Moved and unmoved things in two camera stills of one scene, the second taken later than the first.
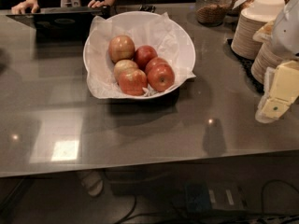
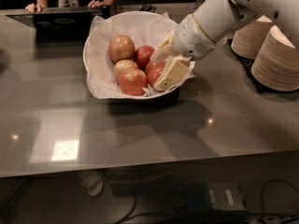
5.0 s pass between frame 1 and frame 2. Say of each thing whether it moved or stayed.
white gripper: moved
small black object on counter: stayed
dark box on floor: stayed
